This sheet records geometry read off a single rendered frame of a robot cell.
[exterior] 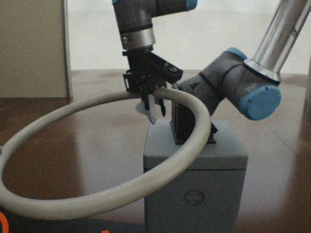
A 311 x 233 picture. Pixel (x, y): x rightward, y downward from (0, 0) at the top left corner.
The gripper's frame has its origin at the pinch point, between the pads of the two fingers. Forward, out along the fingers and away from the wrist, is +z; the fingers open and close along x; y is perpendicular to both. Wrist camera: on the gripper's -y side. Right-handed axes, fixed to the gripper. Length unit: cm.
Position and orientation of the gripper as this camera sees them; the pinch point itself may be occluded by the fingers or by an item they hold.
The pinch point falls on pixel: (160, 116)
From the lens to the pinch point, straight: 74.6
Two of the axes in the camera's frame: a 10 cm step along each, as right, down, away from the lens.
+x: -5.7, 4.2, -7.1
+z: 1.9, 9.0, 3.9
